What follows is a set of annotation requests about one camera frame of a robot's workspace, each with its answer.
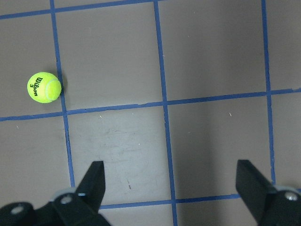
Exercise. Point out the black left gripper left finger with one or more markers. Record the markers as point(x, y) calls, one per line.
point(76, 208)

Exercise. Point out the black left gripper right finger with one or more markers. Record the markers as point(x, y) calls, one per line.
point(270, 205)

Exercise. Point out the yellow tennis ball front left side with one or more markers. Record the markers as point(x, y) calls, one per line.
point(44, 87)

